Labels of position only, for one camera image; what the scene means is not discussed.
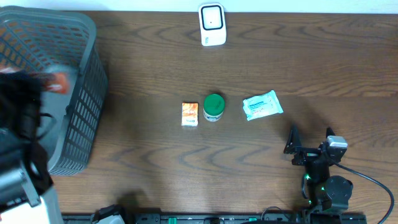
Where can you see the red brown candy bar wrapper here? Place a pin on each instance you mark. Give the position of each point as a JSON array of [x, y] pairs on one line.
[[55, 82]]

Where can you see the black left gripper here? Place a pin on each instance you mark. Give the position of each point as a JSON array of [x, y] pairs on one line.
[[25, 76]]

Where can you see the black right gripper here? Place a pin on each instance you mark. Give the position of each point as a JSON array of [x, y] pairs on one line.
[[296, 147]]

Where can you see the light green wet wipes pack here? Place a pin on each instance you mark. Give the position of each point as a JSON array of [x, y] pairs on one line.
[[262, 105]]

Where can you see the grey plastic mesh basket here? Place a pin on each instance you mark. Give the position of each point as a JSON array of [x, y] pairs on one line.
[[42, 40]]

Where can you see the green lid small jar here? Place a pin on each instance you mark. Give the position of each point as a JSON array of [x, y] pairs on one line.
[[213, 107]]

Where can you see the orange white small packet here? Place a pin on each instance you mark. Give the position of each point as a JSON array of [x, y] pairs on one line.
[[189, 114]]

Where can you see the white barcode scanner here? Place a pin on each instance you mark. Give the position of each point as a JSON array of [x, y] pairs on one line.
[[212, 24]]

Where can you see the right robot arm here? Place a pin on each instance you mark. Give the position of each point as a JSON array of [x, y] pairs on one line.
[[328, 195]]

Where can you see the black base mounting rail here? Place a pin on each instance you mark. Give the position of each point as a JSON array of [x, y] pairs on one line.
[[271, 217]]

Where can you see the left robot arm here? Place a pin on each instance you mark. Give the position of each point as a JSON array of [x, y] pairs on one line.
[[27, 191]]

